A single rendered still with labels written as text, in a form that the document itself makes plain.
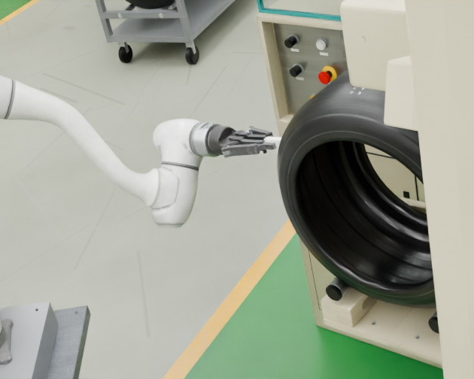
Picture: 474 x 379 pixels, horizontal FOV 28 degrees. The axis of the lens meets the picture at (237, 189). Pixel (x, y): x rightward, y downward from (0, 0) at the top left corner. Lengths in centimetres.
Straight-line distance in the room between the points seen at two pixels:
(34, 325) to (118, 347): 105
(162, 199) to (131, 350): 139
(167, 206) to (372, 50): 106
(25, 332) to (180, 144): 72
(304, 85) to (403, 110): 166
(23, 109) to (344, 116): 82
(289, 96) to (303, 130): 105
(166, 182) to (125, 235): 198
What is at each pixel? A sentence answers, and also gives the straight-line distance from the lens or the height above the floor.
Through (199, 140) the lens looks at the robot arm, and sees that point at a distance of 241.
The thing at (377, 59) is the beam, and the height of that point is 169.
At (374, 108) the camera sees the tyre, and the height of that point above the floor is 143.
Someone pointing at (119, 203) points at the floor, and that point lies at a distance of 466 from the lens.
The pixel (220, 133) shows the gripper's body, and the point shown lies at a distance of 238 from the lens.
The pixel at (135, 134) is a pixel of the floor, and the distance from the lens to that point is 526.
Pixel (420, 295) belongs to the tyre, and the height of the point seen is 98.
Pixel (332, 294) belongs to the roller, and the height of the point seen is 90.
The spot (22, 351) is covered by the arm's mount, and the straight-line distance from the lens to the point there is 269.
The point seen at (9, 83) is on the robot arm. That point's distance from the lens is 236.
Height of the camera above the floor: 234
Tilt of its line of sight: 31 degrees down
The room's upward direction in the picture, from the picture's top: 13 degrees counter-clockwise
